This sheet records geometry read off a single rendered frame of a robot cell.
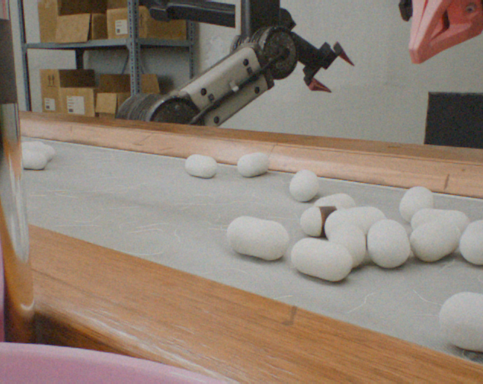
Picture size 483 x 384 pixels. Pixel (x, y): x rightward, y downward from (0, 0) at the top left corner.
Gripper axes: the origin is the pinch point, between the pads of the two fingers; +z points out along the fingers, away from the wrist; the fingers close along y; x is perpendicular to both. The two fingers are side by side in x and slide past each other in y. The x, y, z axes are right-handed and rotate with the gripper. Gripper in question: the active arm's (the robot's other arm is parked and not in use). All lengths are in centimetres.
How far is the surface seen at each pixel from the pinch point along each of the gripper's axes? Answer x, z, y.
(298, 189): 3.1, 12.1, -5.4
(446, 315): -7.4, 23.8, 11.5
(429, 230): -2.1, 17.0, 7.4
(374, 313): -5.5, 23.7, 8.2
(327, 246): -5.6, 21.2, 4.7
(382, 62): 125, -148, -98
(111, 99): 117, -107, -239
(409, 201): 2.2, 12.3, 3.5
